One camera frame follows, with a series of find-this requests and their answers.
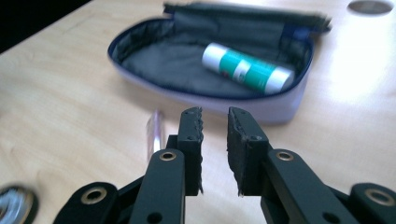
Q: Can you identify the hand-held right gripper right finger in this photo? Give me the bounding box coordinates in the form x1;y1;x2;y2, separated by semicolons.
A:
226;106;360;224

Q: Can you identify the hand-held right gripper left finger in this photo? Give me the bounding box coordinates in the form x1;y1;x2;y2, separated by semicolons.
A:
129;106;205;224

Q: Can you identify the clear pink pen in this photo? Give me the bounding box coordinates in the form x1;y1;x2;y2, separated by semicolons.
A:
145;108;166;163

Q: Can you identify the lilac pencil case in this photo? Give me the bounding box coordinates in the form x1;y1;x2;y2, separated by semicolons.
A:
106;1;332;126

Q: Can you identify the green and white glue stick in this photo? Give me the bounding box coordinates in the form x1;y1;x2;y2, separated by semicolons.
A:
201;42;296;95

